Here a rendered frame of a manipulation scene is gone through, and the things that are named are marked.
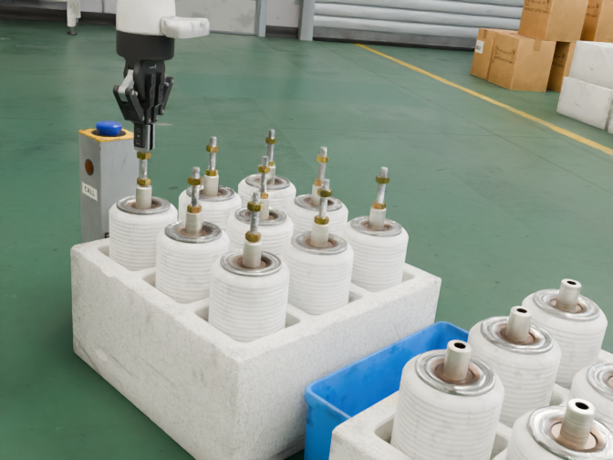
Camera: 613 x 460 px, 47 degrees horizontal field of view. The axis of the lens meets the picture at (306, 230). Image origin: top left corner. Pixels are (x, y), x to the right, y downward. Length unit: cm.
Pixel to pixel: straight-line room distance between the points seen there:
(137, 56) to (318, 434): 52
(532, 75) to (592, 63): 83
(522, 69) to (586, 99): 84
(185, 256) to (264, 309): 14
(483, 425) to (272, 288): 30
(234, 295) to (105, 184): 40
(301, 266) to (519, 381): 31
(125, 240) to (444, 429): 54
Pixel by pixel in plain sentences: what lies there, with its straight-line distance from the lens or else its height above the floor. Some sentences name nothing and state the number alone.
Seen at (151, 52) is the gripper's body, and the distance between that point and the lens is 94.
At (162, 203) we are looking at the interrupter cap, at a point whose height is 25.
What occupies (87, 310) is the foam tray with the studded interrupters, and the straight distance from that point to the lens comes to 108.
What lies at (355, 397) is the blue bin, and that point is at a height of 7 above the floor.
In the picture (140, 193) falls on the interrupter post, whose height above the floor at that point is 27.
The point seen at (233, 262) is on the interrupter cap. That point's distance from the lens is 85.
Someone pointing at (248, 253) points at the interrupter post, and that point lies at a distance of 84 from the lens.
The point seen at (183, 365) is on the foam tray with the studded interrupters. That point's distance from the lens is 89.
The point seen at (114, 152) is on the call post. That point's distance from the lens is 114.
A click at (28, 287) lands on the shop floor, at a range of 138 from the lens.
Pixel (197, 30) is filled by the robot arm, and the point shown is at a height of 50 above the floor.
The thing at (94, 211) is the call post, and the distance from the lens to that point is 118.
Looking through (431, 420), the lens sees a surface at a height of 23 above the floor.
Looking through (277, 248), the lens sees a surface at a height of 22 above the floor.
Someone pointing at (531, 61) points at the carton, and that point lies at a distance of 445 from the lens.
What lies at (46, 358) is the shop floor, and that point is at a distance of 115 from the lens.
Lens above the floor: 60
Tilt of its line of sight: 21 degrees down
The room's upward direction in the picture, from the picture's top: 6 degrees clockwise
